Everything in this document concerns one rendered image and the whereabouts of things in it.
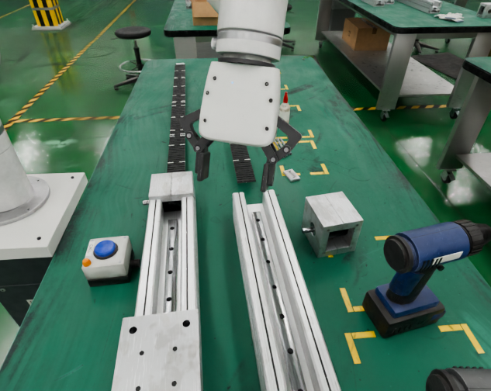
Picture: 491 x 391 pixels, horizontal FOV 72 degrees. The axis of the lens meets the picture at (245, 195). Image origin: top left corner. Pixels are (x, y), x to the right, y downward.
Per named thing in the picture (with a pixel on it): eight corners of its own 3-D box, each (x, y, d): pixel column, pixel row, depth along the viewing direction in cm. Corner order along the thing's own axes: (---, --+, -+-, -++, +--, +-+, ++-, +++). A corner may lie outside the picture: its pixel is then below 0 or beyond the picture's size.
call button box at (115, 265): (97, 257, 74) (89, 237, 70) (142, 252, 75) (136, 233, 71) (89, 287, 68) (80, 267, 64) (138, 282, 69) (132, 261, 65)
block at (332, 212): (292, 229, 81) (295, 198, 75) (335, 221, 83) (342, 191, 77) (307, 260, 74) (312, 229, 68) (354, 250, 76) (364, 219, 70)
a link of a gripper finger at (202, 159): (183, 130, 46) (180, 178, 48) (205, 134, 45) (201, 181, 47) (191, 129, 49) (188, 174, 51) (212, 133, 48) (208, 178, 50)
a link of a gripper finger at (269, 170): (266, 143, 44) (260, 192, 46) (291, 146, 43) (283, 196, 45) (270, 140, 47) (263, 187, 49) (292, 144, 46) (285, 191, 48)
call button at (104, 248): (98, 246, 70) (95, 240, 68) (118, 244, 70) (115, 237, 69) (94, 261, 66) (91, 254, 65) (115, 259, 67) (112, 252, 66)
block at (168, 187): (148, 204, 88) (141, 174, 82) (195, 200, 90) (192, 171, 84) (145, 228, 81) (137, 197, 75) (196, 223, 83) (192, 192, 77)
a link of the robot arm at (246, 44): (204, 26, 40) (202, 53, 40) (278, 32, 38) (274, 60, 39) (223, 40, 48) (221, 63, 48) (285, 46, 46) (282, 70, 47)
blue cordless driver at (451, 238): (354, 306, 65) (383, 223, 51) (440, 282, 69) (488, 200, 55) (377, 343, 59) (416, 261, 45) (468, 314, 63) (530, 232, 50)
